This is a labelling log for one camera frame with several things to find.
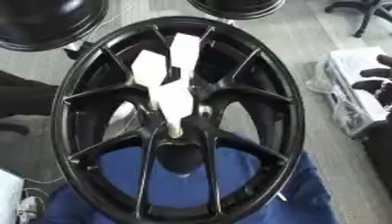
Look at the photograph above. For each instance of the white box in clear plastic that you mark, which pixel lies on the white box in clear plastic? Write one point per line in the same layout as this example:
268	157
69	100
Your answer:
352	64

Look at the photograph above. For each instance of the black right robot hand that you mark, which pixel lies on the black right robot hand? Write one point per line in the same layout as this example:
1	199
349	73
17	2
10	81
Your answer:
380	86

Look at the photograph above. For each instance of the black spoked wheel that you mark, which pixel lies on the black spoked wheel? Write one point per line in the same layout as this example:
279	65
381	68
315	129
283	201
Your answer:
86	175

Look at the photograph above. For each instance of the white power adapter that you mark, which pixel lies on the white power adapter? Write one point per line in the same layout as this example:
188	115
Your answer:
28	208

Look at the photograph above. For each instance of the black office chair base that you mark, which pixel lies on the black office chair base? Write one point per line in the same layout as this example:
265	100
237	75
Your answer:
368	14

